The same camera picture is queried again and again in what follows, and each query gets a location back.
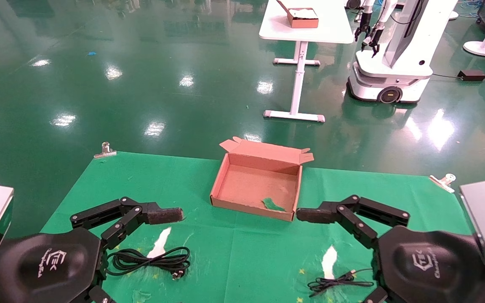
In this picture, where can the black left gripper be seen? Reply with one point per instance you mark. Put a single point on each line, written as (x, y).
(44, 265)

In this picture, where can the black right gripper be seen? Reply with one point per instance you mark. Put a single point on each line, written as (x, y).
(432, 265)

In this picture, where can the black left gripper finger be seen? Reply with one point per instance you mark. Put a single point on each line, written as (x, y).
(162, 214)

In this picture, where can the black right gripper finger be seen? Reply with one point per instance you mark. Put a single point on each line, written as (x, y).
(314, 215)

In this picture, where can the open brown cardboard box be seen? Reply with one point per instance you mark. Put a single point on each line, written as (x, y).
(251, 185)

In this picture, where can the small brown cardboard box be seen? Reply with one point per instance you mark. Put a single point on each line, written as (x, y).
(303, 19)

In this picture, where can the green table cloth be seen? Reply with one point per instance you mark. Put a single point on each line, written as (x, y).
(162, 181)

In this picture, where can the small green cloth scrap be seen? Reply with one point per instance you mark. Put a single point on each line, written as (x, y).
(273, 205)

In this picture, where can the silver binder clip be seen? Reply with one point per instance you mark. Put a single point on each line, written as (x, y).
(105, 152)
(442, 182)

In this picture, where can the white wheeled robot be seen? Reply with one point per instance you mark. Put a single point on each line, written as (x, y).
(394, 75)

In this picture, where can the white table with legs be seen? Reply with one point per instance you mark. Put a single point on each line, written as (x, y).
(310, 29)

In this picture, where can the black power adapter brick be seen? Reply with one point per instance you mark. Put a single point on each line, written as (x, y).
(472, 75)

